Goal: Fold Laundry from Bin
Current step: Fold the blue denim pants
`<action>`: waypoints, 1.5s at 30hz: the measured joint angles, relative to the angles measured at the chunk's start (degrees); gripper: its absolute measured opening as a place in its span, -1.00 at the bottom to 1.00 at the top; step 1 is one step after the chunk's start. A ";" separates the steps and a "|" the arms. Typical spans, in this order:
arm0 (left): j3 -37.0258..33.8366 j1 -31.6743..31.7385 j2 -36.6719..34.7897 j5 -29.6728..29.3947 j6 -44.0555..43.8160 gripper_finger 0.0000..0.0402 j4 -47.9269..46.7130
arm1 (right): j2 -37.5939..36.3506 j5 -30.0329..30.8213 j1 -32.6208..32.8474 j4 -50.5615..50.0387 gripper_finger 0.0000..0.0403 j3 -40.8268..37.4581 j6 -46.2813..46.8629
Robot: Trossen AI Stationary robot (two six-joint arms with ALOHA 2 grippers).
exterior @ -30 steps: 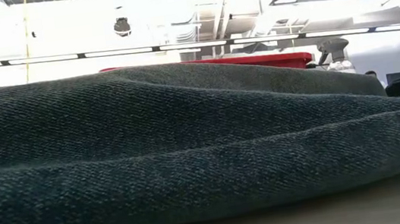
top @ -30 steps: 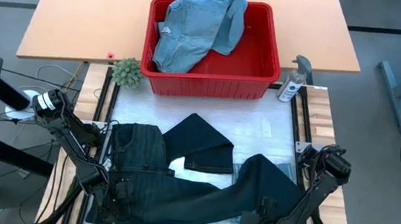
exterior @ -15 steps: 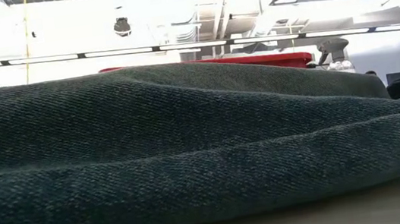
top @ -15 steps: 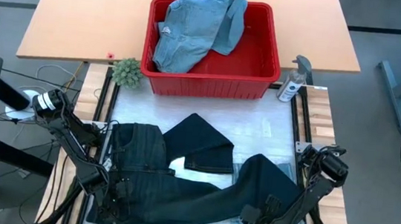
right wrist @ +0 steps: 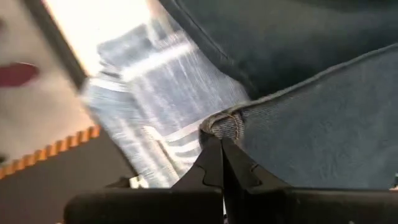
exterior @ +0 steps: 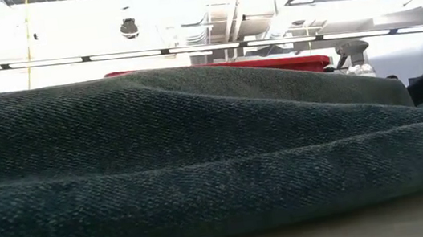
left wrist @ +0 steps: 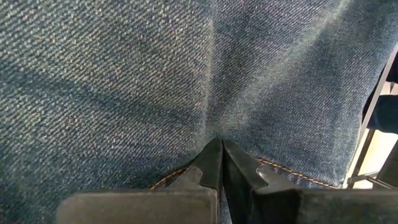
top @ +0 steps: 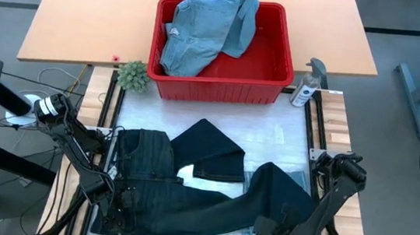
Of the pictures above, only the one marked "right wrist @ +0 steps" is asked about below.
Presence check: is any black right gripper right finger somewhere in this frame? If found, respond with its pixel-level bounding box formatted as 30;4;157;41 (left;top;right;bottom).
221;136;398;224

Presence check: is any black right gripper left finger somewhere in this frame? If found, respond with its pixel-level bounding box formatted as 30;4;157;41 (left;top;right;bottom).
63;136;224;224

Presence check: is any dark navy garment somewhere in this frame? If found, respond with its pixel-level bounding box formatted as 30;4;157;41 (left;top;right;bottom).
158;0;398;191

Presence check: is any blue white striped shirt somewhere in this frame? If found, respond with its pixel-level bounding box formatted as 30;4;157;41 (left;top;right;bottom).
80;18;251;189

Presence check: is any orange black striped mat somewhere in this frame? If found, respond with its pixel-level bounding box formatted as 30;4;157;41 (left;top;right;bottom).
0;124;139;224

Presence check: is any dark red flat object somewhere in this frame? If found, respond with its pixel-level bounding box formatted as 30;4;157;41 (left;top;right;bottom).
0;62;40;88

